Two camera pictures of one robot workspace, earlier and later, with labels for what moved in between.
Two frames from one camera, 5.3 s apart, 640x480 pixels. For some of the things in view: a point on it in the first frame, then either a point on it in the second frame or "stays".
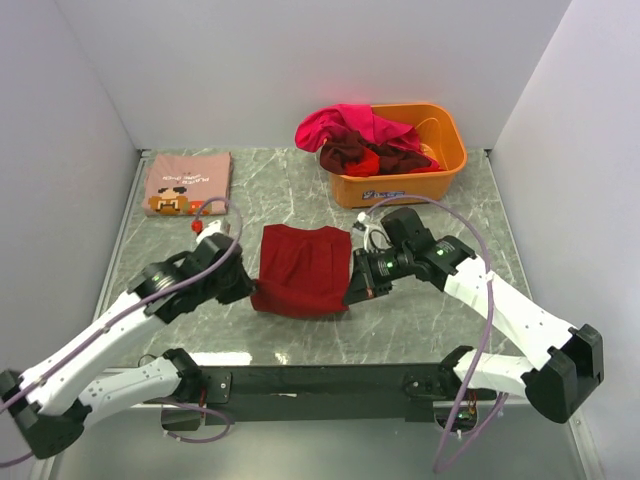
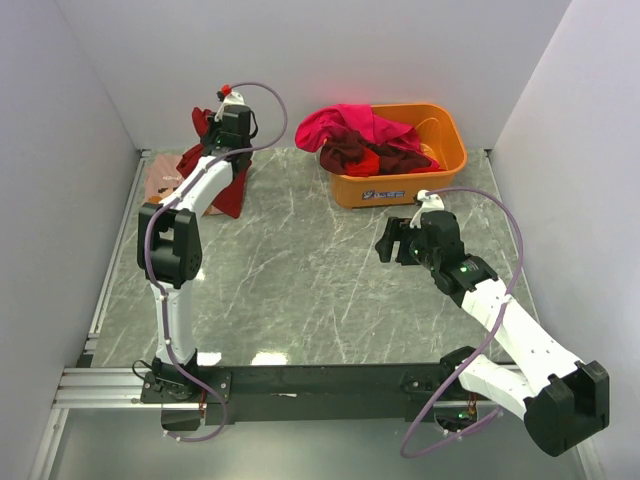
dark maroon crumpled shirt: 393,159 stays
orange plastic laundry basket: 441,138 stays
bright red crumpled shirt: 369,167 stays
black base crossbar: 330,393 stays
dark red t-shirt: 304,271 → 230,202
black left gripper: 245,285 → 212,126
